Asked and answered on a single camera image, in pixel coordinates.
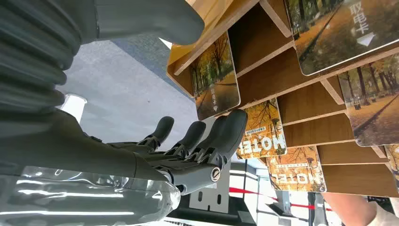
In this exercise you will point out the grey slotted metal bracket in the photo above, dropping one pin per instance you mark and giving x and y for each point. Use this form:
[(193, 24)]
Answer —
[(212, 199)]

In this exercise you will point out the red barrier belt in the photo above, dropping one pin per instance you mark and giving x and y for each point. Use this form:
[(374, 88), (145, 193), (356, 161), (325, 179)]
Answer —
[(249, 192)]

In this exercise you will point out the ribbed grey right arm sleeve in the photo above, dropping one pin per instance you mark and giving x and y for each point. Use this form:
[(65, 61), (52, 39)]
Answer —
[(31, 62)]

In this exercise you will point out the wooden card rack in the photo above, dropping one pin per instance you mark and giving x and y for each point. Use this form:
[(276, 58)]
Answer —
[(308, 103)]

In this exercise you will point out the dark stanchion post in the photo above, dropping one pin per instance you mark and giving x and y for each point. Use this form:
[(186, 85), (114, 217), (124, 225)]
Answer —
[(318, 209)]

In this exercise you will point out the clear plastic wrist cover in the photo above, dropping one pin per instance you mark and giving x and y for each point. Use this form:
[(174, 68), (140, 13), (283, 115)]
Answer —
[(78, 202)]

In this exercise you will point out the autumn trees key card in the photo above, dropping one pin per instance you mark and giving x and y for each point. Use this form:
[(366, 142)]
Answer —
[(336, 34), (215, 81), (394, 162), (374, 109)]

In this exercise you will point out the yellow hotel card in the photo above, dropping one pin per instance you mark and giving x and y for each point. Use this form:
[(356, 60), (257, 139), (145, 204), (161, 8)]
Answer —
[(296, 171), (265, 134)]

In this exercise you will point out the white post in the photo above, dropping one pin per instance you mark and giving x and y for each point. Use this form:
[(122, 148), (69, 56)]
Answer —
[(74, 107)]

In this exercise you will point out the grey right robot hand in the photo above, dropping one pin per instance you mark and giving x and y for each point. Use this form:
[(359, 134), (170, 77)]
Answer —
[(93, 156)]

